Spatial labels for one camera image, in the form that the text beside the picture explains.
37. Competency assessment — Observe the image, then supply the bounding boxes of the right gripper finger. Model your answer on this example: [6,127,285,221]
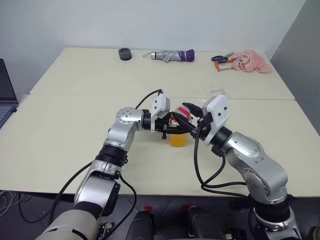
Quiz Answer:
[181,101,205,118]
[172,112,198,136]

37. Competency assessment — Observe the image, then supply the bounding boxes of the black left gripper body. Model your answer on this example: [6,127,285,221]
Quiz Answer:
[152,113,177,141]

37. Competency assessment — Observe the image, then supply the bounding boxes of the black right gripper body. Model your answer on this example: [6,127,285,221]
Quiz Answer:
[196,113,213,139]

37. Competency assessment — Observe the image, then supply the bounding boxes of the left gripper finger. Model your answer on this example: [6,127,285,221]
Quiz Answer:
[166,126,193,136]

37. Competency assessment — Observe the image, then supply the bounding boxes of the clear bottle with orange drink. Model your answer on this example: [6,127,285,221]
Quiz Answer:
[168,104,195,148]

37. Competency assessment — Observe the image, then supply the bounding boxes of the folded silver purple umbrella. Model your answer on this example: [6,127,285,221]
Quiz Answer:
[142,49,196,63]

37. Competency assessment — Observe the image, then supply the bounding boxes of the pink cloth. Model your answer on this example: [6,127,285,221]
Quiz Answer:
[231,49,273,75]

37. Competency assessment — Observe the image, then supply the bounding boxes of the dark rounded shape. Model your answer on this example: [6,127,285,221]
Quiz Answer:
[126,209,156,240]

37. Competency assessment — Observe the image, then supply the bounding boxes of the dark laptop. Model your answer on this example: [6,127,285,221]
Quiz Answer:
[0,58,20,130]

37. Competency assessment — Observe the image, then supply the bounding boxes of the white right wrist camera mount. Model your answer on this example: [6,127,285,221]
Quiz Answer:
[201,94,231,147]

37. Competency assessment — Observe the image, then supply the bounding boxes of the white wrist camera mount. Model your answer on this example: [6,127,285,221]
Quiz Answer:
[201,94,231,147]
[150,92,172,120]

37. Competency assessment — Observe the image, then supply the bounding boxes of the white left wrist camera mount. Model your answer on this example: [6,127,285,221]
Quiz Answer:
[150,92,172,120]

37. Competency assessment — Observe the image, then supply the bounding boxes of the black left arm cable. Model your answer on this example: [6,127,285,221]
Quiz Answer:
[46,87,165,240]

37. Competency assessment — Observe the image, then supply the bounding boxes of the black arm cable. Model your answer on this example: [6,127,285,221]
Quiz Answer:
[46,87,165,240]
[192,126,252,200]

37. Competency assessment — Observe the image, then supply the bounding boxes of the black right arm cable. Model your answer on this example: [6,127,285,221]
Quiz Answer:
[192,126,252,200]

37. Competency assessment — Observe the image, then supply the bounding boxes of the orange frame tool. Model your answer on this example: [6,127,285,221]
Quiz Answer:
[214,57,237,73]

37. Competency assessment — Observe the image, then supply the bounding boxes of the blue handled scissors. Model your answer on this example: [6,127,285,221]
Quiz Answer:
[211,51,235,63]

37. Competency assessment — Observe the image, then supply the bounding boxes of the white floor cables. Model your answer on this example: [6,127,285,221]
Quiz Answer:
[0,191,26,218]

